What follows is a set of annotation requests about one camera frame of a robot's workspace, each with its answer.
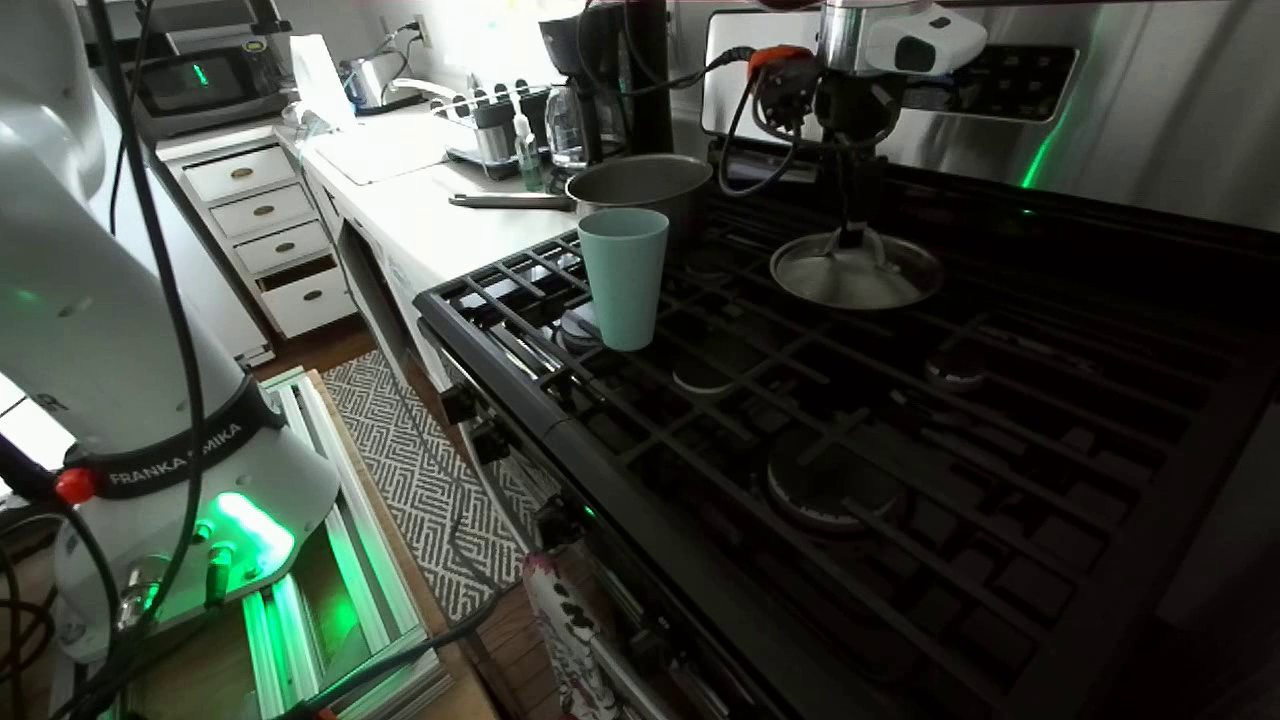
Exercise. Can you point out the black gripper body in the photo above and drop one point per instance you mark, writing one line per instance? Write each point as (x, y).
(854, 104)

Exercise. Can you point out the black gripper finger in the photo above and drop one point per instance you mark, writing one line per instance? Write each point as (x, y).
(857, 184)

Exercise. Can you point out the light blue plastic cup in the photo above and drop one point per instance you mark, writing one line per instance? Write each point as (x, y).
(626, 283)

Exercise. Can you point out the black stove control panel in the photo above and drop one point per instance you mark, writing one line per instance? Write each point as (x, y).
(1024, 81)

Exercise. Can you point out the black coffee maker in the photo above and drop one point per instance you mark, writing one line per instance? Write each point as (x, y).
(626, 75)

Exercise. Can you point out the stainless steel gas stove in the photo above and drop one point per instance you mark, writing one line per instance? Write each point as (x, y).
(933, 466)

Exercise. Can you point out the small countertop bottle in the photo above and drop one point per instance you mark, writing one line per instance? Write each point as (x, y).
(528, 141)
(489, 126)

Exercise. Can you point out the dark long kitchen utensil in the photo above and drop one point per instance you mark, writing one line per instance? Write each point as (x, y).
(504, 202)

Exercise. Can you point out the black stove knob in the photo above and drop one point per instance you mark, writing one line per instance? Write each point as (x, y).
(489, 441)
(558, 523)
(460, 406)

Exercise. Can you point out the white cutting board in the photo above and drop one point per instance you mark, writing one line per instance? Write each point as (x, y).
(386, 150)

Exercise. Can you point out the steel kettle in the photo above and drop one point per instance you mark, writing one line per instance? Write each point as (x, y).
(380, 81)

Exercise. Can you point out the patterned kitchen towel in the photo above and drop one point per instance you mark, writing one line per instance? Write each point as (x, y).
(585, 643)

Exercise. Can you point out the white drawer unit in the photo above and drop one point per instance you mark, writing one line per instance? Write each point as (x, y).
(265, 226)

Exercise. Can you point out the dark microwave oven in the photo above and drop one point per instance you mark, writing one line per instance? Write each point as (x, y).
(215, 81)

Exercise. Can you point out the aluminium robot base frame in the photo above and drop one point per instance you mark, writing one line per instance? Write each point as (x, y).
(344, 601)

